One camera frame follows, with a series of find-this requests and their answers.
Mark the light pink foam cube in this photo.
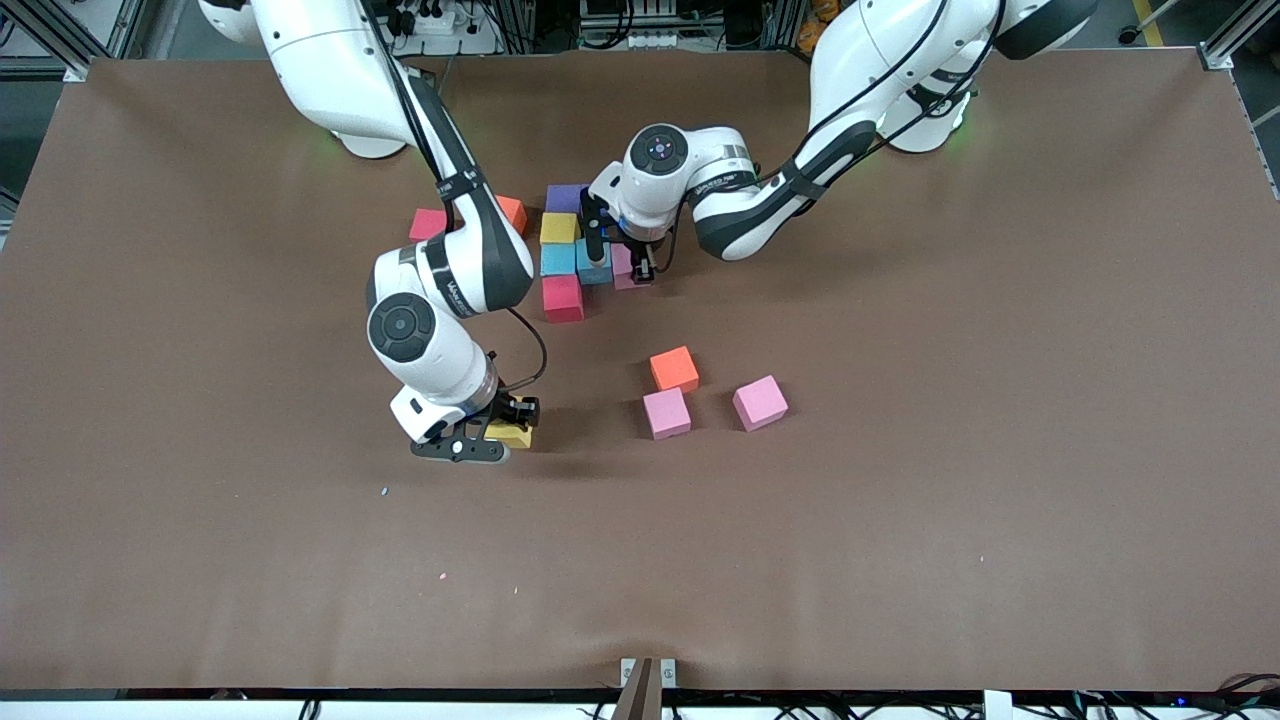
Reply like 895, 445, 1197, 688
732, 375, 790, 433
611, 243, 653, 292
642, 387, 693, 441

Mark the bag of orange items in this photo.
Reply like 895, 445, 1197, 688
797, 0, 841, 54

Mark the white power strip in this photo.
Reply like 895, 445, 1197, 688
400, 3, 463, 37

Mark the metal table clamp bracket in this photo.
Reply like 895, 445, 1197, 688
612, 657, 678, 720

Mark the aluminium frame profile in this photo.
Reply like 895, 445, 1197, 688
0, 0, 151, 81
1205, 0, 1280, 71

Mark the aluminium table edge rail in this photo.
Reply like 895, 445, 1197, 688
1232, 68, 1280, 201

